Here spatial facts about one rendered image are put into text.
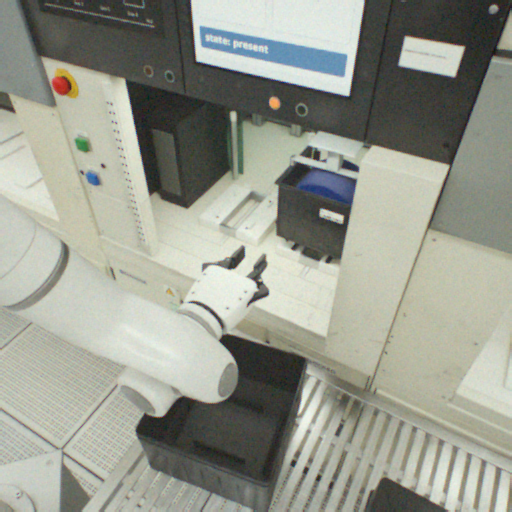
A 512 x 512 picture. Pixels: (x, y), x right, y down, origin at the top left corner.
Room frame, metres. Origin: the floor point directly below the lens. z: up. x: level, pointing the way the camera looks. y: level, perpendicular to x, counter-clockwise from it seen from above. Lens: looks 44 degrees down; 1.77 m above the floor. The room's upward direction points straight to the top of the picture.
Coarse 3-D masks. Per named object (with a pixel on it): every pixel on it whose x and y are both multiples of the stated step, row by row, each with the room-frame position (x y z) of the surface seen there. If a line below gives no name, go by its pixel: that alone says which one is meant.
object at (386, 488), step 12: (384, 480) 0.31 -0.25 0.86; (372, 492) 0.31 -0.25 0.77; (384, 492) 0.29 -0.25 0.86; (396, 492) 0.29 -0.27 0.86; (408, 492) 0.29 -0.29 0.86; (372, 504) 0.27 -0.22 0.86; (384, 504) 0.27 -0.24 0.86; (396, 504) 0.27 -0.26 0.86; (408, 504) 0.27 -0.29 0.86; (420, 504) 0.27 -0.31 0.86; (432, 504) 0.27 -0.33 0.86
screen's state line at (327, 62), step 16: (208, 32) 0.77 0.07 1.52; (224, 32) 0.76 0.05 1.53; (224, 48) 0.76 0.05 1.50; (240, 48) 0.74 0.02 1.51; (256, 48) 0.73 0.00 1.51; (272, 48) 0.71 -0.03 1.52; (288, 48) 0.70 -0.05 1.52; (304, 48) 0.69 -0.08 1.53; (288, 64) 0.70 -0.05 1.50; (304, 64) 0.69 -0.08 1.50; (320, 64) 0.67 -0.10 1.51; (336, 64) 0.66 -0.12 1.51
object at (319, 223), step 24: (312, 144) 0.94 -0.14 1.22; (336, 144) 0.94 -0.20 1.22; (360, 144) 0.94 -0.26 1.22; (288, 168) 0.99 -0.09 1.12; (336, 168) 0.94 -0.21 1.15; (288, 192) 0.91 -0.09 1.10; (288, 216) 0.91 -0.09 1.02; (312, 216) 0.87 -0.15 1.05; (336, 216) 0.84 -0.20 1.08; (288, 240) 0.90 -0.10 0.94; (312, 240) 0.87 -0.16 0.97; (336, 240) 0.84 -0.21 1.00
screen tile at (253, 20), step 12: (204, 0) 0.77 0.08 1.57; (216, 0) 0.76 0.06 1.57; (228, 0) 0.75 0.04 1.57; (240, 0) 0.74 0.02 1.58; (252, 0) 0.73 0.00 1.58; (264, 0) 0.72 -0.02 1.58; (204, 12) 0.77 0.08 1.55; (216, 12) 0.76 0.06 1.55; (228, 12) 0.75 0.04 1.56; (240, 12) 0.74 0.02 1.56; (252, 12) 0.73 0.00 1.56; (264, 12) 0.72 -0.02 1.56; (240, 24) 0.74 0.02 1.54; (252, 24) 0.73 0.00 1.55; (264, 24) 0.72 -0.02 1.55
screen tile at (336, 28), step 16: (336, 0) 0.67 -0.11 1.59; (352, 0) 0.66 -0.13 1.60; (272, 16) 0.71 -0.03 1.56; (288, 16) 0.70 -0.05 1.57; (304, 16) 0.69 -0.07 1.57; (320, 16) 0.68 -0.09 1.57; (336, 16) 0.67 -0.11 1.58; (352, 16) 0.65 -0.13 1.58; (288, 32) 0.70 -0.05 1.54; (304, 32) 0.69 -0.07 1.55; (320, 32) 0.68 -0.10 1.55; (336, 32) 0.66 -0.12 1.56
